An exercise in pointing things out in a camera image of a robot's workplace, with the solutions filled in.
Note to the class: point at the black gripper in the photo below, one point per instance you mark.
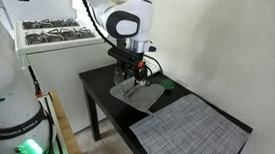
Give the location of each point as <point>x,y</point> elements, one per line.
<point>126,56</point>

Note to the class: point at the silver spoon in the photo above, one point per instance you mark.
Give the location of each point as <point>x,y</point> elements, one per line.
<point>135,90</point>

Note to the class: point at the silver fork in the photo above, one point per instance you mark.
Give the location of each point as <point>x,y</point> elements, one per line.
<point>128,91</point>

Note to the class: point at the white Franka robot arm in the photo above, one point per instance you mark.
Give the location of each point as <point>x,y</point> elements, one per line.
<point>130,9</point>

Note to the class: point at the grey woven placemat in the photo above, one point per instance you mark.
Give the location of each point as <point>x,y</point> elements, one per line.
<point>193,132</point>

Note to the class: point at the clear drinking glass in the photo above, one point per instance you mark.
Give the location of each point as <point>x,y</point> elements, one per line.
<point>117,77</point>

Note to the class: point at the white checkered dish towel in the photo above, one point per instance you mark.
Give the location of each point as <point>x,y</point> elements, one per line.
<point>153,66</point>

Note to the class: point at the grey quilted pot holder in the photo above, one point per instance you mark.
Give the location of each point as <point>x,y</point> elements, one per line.
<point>142,97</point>

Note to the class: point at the black wooden table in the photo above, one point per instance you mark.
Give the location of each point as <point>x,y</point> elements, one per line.
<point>109,94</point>

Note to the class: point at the green round lid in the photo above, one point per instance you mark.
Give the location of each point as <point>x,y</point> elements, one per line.
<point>167,84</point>

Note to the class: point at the white gas stove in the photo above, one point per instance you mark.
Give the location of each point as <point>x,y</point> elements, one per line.
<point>62,60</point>

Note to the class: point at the wooden bench board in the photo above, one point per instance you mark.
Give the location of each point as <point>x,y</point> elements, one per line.
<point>69,131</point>

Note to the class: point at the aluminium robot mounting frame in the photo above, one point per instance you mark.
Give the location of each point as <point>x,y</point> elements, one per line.
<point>54,130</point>

